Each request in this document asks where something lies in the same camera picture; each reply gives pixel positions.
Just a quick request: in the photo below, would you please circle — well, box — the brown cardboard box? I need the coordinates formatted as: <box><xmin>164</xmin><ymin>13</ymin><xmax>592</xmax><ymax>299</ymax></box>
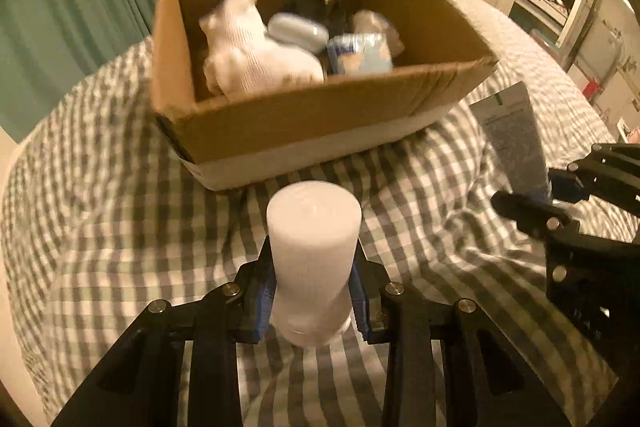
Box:
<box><xmin>151</xmin><ymin>0</ymin><xmax>499</xmax><ymax>192</ymax></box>

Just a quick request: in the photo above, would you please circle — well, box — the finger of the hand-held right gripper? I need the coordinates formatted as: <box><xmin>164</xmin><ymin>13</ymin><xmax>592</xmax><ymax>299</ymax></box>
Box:
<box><xmin>491</xmin><ymin>191</ymin><xmax>640</xmax><ymax>258</ymax></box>
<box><xmin>550</xmin><ymin>144</ymin><xmax>640</xmax><ymax>212</ymax></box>

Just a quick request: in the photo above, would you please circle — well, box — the grey squeeze tube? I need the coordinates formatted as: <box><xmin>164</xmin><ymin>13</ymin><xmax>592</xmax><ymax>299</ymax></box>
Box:
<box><xmin>469</xmin><ymin>81</ymin><xmax>554</xmax><ymax>204</ymax></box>

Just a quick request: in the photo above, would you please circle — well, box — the light blue case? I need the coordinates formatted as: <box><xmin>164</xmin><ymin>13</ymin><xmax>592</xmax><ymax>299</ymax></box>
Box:
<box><xmin>267</xmin><ymin>12</ymin><xmax>329</xmax><ymax>54</ymax></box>

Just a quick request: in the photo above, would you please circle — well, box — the grey checked blanket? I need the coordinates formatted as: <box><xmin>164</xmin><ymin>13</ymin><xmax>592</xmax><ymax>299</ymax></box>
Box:
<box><xmin>0</xmin><ymin>0</ymin><xmax>632</xmax><ymax>427</ymax></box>

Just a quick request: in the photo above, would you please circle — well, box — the wide green curtain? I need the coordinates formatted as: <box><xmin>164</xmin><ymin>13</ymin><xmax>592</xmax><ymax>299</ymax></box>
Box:
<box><xmin>0</xmin><ymin>0</ymin><xmax>228</xmax><ymax>144</ymax></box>

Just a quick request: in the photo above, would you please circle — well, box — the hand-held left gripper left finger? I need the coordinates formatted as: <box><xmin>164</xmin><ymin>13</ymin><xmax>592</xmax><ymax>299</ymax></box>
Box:
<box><xmin>50</xmin><ymin>249</ymin><xmax>278</xmax><ymax>427</ymax></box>

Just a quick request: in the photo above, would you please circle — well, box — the dark shiny packet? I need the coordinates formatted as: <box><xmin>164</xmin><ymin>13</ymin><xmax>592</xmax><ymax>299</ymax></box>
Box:
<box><xmin>285</xmin><ymin>0</ymin><xmax>353</xmax><ymax>35</ymax></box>

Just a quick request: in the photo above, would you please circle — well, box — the beige packet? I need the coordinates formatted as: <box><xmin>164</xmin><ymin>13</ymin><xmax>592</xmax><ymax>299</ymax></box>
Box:
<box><xmin>350</xmin><ymin>9</ymin><xmax>406</xmax><ymax>56</ymax></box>

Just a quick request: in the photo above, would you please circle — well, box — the white cylindrical bottle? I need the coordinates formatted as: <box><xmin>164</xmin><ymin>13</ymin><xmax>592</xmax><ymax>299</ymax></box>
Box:
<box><xmin>265</xmin><ymin>181</ymin><xmax>363</xmax><ymax>349</ymax></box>

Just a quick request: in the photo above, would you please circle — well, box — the white sock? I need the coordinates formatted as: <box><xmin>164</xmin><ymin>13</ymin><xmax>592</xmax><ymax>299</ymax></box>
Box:
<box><xmin>198</xmin><ymin>0</ymin><xmax>326</xmax><ymax>102</ymax></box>

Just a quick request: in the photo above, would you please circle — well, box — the blue tissue packet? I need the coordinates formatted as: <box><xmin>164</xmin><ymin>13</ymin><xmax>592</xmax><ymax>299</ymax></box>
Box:
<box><xmin>327</xmin><ymin>32</ymin><xmax>396</xmax><ymax>76</ymax></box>

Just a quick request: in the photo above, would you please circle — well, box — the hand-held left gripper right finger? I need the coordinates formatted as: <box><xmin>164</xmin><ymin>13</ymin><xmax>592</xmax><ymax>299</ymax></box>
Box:
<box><xmin>350</xmin><ymin>242</ymin><xmax>573</xmax><ymax>427</ymax></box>

